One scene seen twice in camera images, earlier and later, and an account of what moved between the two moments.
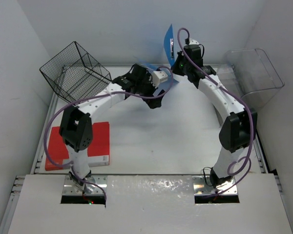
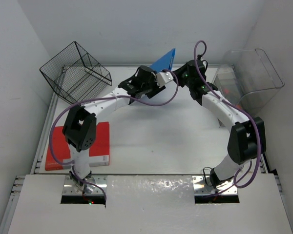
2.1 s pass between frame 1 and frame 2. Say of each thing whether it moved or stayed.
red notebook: stayed
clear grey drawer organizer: stayed
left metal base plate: stayed
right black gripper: moved
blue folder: moved
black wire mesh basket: stayed
